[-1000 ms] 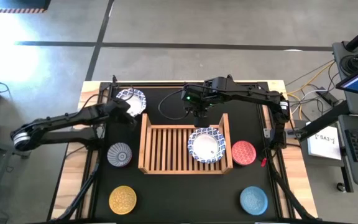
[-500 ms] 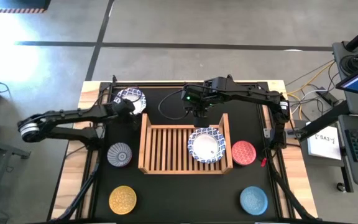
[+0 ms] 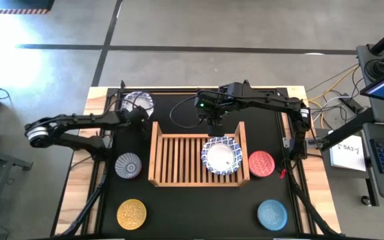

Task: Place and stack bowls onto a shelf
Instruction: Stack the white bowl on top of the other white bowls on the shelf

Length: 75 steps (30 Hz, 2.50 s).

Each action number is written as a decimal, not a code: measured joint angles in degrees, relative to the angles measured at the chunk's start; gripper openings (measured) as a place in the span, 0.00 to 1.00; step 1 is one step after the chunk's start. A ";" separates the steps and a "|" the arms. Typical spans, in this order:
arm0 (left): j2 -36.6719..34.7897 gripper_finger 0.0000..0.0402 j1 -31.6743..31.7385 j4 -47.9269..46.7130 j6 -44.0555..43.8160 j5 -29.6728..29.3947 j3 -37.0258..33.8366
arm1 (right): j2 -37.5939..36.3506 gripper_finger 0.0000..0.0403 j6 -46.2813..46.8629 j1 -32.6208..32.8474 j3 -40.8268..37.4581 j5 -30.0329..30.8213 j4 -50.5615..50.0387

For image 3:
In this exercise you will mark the white paper sign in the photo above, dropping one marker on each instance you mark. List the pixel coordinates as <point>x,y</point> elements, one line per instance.
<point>348,153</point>

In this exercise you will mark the black caster wheel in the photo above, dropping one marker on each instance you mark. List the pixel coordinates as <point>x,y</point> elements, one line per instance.
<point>365,200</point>

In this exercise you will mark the small red tag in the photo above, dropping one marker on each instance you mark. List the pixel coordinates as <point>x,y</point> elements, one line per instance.
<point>282,174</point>

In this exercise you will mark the black aluminium table frame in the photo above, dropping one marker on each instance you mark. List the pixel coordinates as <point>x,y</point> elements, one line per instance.
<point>165,90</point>

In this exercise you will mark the black table mat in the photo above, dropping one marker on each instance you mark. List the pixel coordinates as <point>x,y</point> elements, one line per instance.
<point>195,210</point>

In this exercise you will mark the blue patterned ceramic bowl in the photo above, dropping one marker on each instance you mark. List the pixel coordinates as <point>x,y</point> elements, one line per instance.
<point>272,215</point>

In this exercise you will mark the grey equipment cart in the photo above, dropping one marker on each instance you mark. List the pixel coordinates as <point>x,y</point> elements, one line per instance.
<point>365,56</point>

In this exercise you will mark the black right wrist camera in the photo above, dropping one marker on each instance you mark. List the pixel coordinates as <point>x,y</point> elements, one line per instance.
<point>204,100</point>

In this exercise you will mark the wooden slatted shelf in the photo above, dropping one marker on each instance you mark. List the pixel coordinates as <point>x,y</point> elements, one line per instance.
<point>198,182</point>

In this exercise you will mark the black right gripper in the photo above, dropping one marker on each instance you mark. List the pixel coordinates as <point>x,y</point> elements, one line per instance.
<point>217,116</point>

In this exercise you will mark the grey patterned ceramic bowl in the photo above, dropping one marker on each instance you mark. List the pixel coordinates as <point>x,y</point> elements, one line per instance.
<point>128,165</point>

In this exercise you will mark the blue white paper bowl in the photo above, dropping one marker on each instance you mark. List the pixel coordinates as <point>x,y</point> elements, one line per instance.
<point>133,100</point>
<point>220,156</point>

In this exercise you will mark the black diagonal beam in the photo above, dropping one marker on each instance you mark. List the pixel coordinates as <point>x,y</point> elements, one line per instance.
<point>348,128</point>

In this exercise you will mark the yellow patterned ceramic bowl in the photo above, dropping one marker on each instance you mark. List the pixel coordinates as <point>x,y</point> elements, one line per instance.
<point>131,214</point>

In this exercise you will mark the black power strip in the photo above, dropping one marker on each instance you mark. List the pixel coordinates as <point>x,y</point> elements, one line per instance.
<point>350,104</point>

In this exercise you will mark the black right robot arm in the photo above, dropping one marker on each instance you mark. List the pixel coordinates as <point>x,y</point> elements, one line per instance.
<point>272,98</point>

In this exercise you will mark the red zigzag ceramic bowl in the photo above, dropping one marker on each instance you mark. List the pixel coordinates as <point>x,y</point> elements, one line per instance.
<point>261,164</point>

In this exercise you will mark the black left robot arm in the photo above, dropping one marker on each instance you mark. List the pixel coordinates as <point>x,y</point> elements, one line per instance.
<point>88,118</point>

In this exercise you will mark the dark mat with hazard stripes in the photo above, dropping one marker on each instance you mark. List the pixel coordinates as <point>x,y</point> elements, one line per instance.
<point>28,4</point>

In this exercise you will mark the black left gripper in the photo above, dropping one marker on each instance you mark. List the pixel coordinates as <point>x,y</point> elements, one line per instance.
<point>140,118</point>

